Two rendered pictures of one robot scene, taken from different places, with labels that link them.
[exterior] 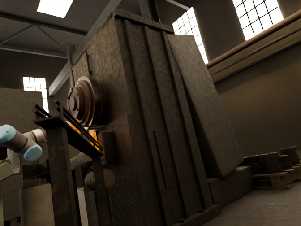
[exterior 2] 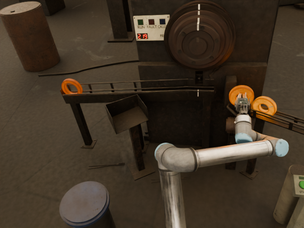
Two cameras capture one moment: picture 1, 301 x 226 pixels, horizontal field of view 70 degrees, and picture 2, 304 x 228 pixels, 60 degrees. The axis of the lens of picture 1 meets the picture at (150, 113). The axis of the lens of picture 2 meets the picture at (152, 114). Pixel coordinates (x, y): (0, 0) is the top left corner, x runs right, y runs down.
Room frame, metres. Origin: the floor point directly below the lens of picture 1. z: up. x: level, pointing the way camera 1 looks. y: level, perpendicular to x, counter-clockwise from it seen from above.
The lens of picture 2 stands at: (0.61, 1.76, 1.87)
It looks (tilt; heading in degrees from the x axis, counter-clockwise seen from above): 39 degrees down; 327
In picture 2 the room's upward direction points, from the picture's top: 7 degrees counter-clockwise
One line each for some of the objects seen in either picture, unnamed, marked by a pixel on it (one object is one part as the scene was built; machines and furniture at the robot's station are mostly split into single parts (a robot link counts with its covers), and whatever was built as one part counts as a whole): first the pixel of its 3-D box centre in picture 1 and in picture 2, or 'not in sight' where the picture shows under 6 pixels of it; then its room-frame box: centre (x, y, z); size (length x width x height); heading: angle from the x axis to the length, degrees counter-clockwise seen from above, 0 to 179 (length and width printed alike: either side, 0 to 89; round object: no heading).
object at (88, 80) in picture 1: (86, 103); (198, 38); (1.81, 0.53, 1.11); 0.47 x 0.06 x 0.47; 41
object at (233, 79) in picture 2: (107, 148); (229, 91); (1.64, 0.37, 0.68); 0.11 x 0.08 x 0.24; 131
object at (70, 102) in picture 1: (75, 103); (197, 45); (1.74, 0.61, 1.11); 0.28 x 0.06 x 0.28; 41
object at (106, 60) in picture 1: (131, 127); (201, 43); (2.09, 0.21, 0.88); 1.08 x 0.73 x 1.76; 41
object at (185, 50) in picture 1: (185, 121); not in sight; (2.57, -0.38, 0.89); 1.04 x 0.95 x 1.78; 131
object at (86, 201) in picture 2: not in sight; (92, 218); (1.72, 1.64, 0.22); 0.32 x 0.32 x 0.43
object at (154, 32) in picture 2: not in sight; (152, 28); (2.13, 0.68, 1.15); 0.26 x 0.02 x 0.18; 41
